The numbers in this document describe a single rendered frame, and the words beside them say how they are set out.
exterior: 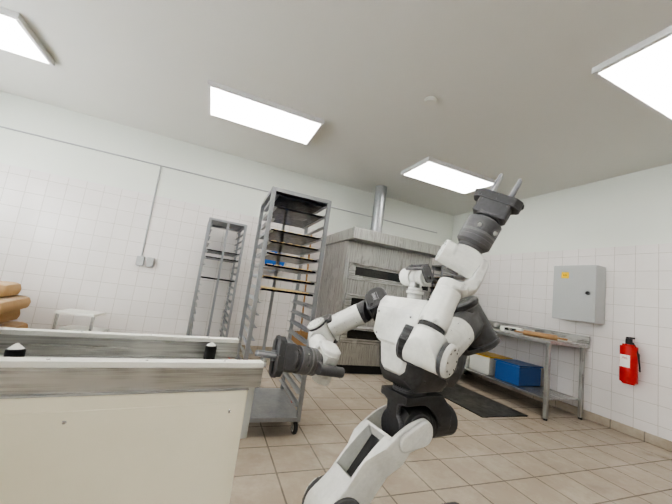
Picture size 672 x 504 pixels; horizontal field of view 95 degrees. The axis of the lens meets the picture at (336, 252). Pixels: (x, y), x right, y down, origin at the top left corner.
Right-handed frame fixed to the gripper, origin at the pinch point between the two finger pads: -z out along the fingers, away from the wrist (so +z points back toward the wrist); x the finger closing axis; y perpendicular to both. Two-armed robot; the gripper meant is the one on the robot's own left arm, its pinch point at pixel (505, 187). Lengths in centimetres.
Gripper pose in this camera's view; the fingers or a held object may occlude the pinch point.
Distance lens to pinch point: 95.7
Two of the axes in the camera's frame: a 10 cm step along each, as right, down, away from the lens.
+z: -5.2, 8.6, -0.3
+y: 4.4, 3.0, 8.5
